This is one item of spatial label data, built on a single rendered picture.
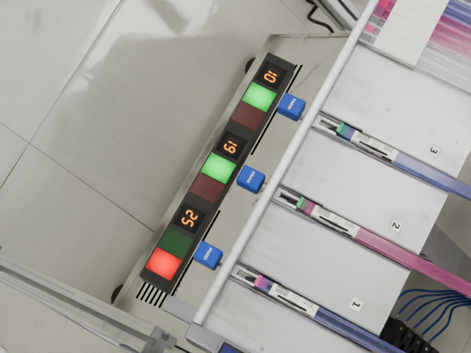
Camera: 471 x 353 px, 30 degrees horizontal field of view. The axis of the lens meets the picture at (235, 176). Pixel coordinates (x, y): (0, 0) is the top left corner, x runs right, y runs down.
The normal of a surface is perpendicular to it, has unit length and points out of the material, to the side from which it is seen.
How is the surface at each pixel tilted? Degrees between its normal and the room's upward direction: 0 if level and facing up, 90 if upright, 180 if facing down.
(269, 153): 90
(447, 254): 0
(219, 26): 0
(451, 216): 0
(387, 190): 45
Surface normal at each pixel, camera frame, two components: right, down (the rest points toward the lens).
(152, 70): 0.61, 0.11
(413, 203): -0.02, -0.29
